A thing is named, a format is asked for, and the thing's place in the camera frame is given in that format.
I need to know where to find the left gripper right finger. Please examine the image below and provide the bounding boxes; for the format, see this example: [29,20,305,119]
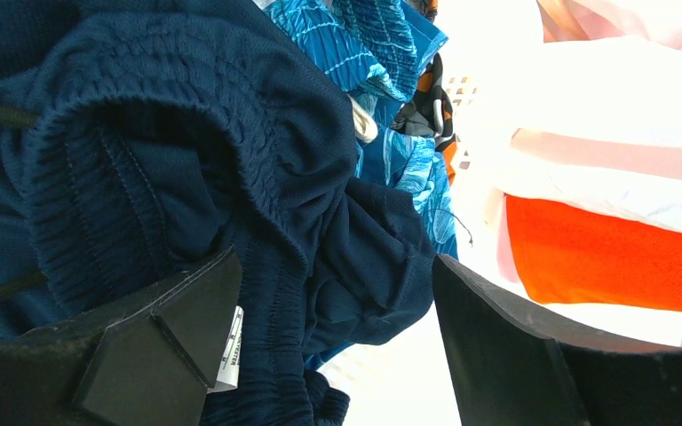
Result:
[432,255,682,426]

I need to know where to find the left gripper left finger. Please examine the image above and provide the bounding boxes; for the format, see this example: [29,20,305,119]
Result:
[0,252,242,425]

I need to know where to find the navy shorts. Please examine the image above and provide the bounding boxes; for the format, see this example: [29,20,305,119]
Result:
[0,1,435,425]

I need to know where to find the camouflage orange black shorts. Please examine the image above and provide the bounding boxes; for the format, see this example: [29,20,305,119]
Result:
[391,53,457,184]

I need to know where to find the blue patterned shorts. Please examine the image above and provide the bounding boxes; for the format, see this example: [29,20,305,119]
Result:
[258,1,457,256]

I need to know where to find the white shorts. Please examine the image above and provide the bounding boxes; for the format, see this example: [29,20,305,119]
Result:
[473,1,682,233]

